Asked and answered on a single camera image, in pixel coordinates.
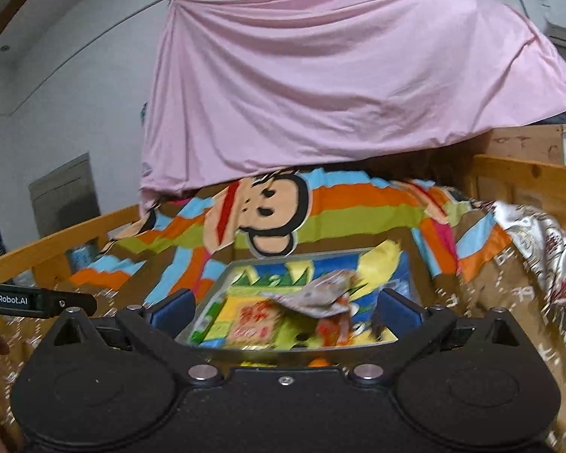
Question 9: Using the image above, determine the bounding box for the orange snack packet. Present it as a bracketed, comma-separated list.
[315, 315, 355, 346]

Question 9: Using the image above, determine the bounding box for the white air conditioner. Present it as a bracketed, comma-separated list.
[518, 0, 566, 52]

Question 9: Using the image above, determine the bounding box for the rice cracker packet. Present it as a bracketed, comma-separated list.
[228, 303, 285, 348]

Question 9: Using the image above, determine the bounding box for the floral satin quilt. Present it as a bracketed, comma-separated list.
[493, 199, 566, 343]

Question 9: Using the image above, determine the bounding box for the grey wall panel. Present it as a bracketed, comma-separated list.
[27, 152, 101, 240]

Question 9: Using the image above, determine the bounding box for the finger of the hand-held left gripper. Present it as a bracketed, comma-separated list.
[43, 289, 98, 317]

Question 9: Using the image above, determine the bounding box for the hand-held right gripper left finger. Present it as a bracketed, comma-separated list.
[42, 288, 225, 385]

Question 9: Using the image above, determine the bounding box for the brown monkey printed blanket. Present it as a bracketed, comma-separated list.
[0, 165, 566, 453]

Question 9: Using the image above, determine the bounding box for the white and green snack packet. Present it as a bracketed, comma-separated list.
[261, 270, 365, 318]

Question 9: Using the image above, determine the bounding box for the metal tray with dinosaur print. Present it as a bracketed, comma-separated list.
[175, 247, 401, 351]

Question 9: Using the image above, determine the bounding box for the pink bed sheet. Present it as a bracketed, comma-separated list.
[139, 0, 566, 209]

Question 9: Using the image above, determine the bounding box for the wooden bed rail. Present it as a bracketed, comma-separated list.
[472, 153, 566, 233]
[0, 203, 143, 294]

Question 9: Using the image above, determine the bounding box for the green stick snack packet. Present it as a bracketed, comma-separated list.
[190, 291, 228, 344]

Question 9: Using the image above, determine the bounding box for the wooden cabinet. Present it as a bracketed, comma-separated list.
[472, 125, 566, 167]

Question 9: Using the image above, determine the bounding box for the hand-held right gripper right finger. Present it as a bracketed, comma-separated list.
[346, 288, 531, 385]

